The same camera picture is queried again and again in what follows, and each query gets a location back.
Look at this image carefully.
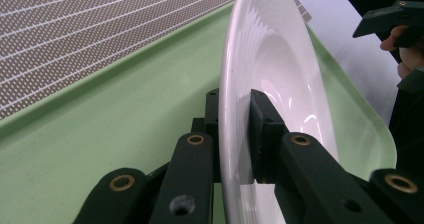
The green plastic tray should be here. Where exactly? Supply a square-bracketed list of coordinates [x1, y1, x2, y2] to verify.
[0, 0, 398, 224]

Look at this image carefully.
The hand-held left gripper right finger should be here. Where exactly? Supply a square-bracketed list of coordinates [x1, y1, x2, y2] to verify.
[249, 88, 290, 185]

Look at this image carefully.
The striped brown placemat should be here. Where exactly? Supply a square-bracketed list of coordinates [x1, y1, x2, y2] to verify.
[0, 0, 313, 122]

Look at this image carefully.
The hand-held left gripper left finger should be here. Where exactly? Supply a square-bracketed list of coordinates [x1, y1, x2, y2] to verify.
[191, 87, 221, 184]

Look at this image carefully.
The white plate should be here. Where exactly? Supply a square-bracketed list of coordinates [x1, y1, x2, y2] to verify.
[218, 0, 341, 224]

